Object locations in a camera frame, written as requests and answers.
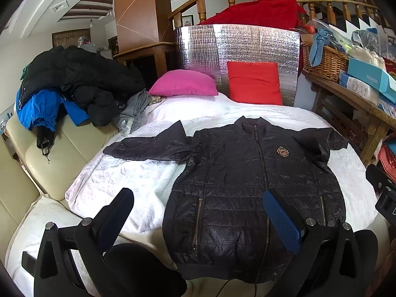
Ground black quilted puffer jacket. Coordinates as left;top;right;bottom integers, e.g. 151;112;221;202
104;117;348;284

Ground black device at right edge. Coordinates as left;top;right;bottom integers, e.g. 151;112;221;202
366;164;396;226

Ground cream leather sofa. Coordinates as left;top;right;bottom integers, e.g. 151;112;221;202
1;116;118;261

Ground wooden side table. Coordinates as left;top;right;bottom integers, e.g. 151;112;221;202
303;71;395;166

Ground blue jacket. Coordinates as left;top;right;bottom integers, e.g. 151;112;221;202
15;89;89;132

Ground white patterned box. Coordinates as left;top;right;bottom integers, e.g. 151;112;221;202
340;71;379;106

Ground grey garment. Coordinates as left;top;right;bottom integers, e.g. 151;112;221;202
112;89;152;136

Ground teal cardboard box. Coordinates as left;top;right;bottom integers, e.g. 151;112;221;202
347;58;396;103

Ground pile of black coats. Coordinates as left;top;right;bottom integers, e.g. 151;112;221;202
19;46;145;127

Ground red pillow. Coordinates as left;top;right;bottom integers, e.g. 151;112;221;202
227;61;283;105

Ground wicker basket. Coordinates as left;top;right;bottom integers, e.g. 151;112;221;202
301;42;349;82

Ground pink pillow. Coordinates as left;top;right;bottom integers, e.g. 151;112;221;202
148;69;218;97

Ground light blue cloth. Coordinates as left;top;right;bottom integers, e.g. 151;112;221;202
309;28;332;67

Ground silver foil insulation board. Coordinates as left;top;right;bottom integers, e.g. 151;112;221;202
174;24;300;106

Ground red blanket on railing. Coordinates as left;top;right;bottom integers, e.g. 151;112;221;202
201;0;306;30

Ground brown wooden cabinet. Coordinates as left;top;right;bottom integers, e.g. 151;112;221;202
113;0;177;87

